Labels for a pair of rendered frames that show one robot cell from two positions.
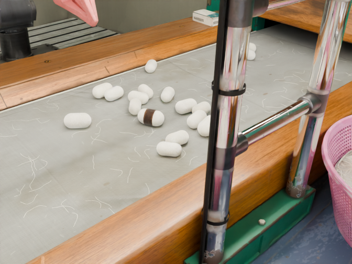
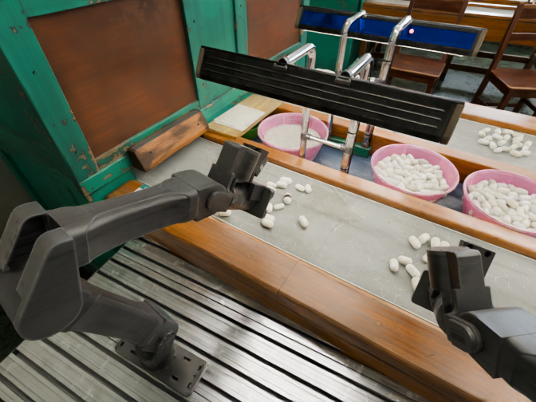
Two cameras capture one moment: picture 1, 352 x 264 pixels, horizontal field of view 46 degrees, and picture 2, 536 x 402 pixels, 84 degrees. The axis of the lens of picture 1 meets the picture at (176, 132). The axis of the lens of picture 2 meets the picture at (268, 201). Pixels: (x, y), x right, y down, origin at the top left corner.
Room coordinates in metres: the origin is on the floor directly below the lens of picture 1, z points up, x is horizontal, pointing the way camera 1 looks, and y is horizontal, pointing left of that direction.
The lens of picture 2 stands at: (0.72, 0.64, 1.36)
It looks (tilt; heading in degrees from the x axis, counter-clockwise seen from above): 44 degrees down; 256
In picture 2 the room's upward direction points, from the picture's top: straight up
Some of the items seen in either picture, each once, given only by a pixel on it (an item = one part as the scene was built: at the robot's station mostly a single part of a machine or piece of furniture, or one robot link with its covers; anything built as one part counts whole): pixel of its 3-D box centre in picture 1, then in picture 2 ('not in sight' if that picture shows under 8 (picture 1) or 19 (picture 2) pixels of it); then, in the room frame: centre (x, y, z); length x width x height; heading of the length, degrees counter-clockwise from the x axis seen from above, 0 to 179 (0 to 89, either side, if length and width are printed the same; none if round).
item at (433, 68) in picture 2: not in sight; (415, 64); (-1.12, -1.56, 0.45); 0.44 x 0.43 x 0.91; 134
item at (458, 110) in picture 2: not in sight; (309, 84); (0.46, 0.02, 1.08); 0.62 x 0.08 x 0.07; 134
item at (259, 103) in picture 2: not in sight; (245, 114); (0.53, -0.46, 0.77); 0.33 x 0.15 x 0.01; 44
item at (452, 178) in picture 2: not in sight; (408, 178); (0.07, 0.01, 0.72); 0.27 x 0.27 x 0.10
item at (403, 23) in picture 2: not in sight; (362, 87); (0.11, -0.32, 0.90); 0.20 x 0.19 x 0.45; 134
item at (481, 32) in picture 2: not in sight; (380, 27); (0.06, -0.38, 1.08); 0.62 x 0.08 x 0.07; 134
